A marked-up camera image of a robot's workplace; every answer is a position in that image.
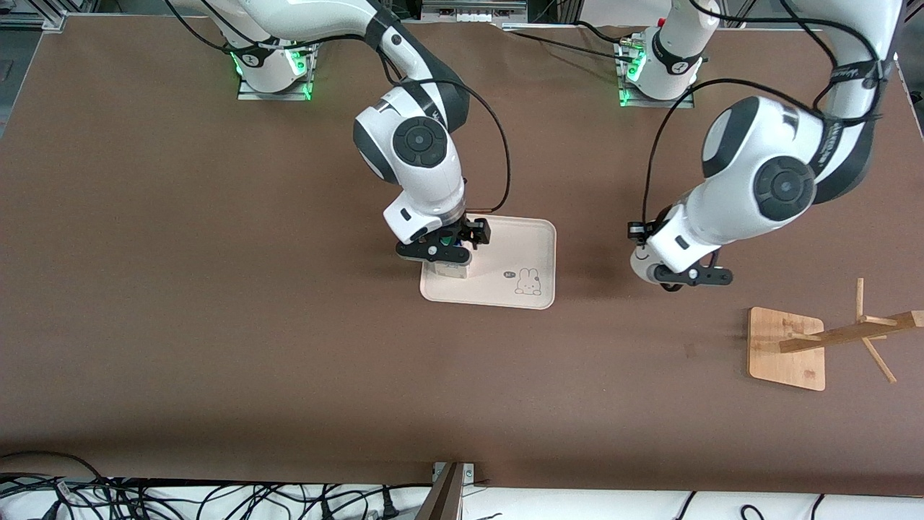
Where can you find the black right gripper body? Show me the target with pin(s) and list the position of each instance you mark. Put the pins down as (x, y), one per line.
(466, 227)

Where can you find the milk carton with green cap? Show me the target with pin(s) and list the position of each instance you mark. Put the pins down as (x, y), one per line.
(451, 271)

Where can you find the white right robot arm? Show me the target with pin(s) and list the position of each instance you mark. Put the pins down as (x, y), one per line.
(419, 166)

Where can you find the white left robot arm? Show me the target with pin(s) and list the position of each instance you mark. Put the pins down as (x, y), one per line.
(751, 180)

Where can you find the cream rabbit print tray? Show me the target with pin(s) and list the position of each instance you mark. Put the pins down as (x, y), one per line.
(509, 249)

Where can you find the wooden mug stand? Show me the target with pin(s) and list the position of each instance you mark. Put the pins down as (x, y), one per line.
(787, 347)

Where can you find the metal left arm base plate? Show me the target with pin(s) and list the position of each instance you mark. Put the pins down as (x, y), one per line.
(650, 104)

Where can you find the silver aluminium frame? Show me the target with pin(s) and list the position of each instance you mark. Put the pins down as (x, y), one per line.
(473, 9)

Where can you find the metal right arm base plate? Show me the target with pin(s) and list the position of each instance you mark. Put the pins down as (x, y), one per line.
(249, 93)

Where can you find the aluminium profile post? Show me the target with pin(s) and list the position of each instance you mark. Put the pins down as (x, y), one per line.
(447, 495)

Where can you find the silver aluminium rail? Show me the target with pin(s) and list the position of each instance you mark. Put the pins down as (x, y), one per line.
(32, 22)

